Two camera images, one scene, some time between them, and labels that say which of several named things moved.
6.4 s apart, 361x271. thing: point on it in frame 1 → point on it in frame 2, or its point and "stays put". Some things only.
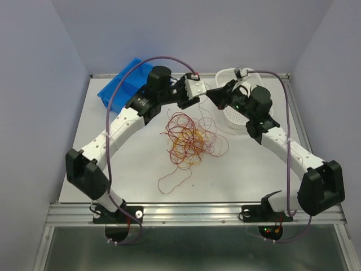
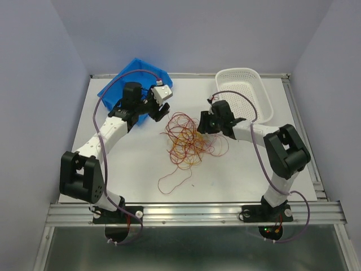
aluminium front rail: x=179 y=214 stays put
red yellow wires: x=189 y=140 stays put
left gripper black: x=186 y=101 → x=163 y=111
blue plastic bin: x=131 y=85 stays put
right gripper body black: x=237 y=101 → x=209 y=123
